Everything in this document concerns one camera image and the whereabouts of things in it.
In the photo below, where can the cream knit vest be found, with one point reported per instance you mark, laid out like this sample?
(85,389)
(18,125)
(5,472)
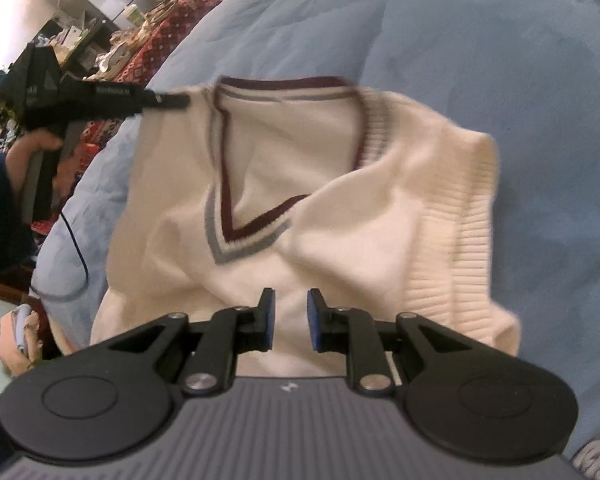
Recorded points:
(340,230)

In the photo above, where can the person's left hand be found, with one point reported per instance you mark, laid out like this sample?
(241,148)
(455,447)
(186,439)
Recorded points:
(22,155)

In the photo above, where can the blue blanket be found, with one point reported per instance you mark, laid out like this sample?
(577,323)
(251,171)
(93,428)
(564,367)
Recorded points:
(480,35)

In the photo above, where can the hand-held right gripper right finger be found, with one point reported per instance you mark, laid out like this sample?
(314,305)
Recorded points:
(311,325)

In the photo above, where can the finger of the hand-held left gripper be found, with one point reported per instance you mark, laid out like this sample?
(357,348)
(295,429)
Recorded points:
(165,100)

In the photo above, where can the red patterned cluttered table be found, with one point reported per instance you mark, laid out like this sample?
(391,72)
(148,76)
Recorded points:
(170,35)

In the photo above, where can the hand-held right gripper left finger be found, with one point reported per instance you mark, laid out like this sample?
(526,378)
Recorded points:
(270,325)

